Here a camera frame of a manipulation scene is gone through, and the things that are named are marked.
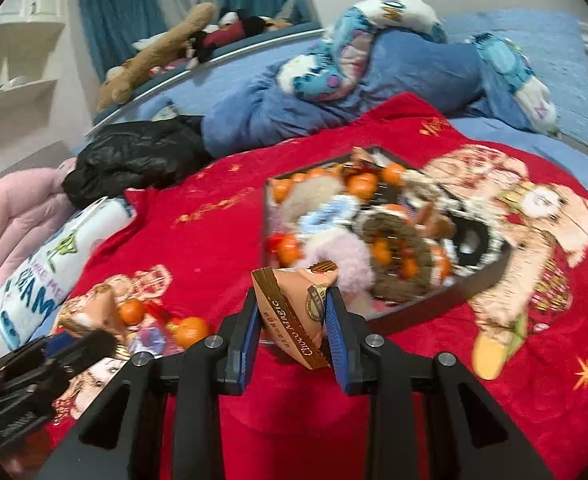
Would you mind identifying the orange tangerine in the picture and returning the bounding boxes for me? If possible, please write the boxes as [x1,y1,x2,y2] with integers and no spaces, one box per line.
[176,316,212,350]
[119,297,147,325]

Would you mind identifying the grey checked cushion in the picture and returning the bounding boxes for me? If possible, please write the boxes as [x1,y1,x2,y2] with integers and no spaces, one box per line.
[0,140,72,196]

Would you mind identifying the blue cartoon print quilt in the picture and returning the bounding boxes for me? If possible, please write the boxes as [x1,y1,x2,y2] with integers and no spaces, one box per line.
[201,0,562,158]

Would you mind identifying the beige fluffy hair accessory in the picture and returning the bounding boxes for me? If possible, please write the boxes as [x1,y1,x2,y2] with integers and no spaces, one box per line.
[279,180,347,226]

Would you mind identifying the blue curtain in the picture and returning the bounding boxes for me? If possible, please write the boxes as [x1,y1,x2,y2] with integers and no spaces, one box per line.
[76,0,320,83]

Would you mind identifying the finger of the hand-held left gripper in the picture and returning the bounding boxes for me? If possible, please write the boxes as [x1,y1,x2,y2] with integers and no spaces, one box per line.
[0,329,121,386]

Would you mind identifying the pink quilt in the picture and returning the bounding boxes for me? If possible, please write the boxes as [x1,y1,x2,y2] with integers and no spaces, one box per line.
[0,157,82,321]

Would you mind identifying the pink fuzzy hair claw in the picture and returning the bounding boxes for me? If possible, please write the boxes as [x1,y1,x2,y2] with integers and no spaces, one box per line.
[294,227,375,306]

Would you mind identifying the white wall shelves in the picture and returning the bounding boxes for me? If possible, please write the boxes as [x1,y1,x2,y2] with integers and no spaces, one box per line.
[0,0,67,126]

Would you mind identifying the dark rectangular box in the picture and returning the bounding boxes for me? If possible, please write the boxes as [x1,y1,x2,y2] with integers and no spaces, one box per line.
[261,145,514,322]

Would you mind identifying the blue bed sheet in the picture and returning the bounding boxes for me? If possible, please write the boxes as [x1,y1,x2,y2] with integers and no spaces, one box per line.
[69,7,588,196]

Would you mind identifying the black puffer jacket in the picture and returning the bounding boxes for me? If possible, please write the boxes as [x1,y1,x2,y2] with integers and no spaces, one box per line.
[61,115,212,211]

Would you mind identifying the blue crochet scrunchie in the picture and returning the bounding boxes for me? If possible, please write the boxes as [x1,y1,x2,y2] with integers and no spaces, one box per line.
[299,197,362,233]

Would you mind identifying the red bear print blanket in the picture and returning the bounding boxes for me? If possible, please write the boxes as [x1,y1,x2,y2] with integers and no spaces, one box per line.
[44,91,588,480]

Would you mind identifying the heap of tangerines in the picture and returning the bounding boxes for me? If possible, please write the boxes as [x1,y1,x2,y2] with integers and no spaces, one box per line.
[269,162,455,283]

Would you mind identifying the brown plush dog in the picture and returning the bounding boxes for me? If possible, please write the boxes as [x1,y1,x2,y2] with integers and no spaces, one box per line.
[96,2,217,111]

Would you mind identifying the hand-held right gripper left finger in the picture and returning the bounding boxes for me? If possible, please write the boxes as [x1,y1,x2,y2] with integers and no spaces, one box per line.
[36,287,265,480]

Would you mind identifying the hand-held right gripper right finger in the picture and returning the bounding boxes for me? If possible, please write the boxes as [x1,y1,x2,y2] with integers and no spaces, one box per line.
[323,285,555,480]

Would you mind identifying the black mouse plush toy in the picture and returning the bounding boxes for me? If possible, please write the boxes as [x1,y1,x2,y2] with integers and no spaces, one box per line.
[186,7,292,68]

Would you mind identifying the olive brown fuzzy scrunchie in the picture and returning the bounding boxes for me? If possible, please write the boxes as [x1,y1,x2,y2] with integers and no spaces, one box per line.
[354,207,442,303]

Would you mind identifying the white printed pillow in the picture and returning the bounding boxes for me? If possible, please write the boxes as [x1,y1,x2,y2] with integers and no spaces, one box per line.
[0,197,137,366]

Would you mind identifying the white curved bed rail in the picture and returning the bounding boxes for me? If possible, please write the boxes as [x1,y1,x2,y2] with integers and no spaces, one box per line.
[86,27,325,136]

